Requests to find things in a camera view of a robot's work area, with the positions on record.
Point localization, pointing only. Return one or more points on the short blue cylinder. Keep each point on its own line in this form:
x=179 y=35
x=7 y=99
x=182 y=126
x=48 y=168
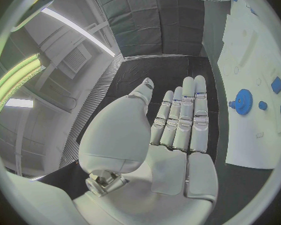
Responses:
x=262 y=105

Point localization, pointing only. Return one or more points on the white task board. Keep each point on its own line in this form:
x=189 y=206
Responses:
x=248 y=144

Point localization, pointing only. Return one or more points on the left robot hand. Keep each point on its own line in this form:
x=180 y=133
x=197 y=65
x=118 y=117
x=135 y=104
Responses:
x=121 y=135

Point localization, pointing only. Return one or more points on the small blue peg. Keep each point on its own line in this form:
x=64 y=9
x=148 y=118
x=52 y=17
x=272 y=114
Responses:
x=232 y=104

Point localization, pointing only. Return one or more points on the blue gear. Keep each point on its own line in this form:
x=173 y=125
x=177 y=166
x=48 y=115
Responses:
x=243 y=102

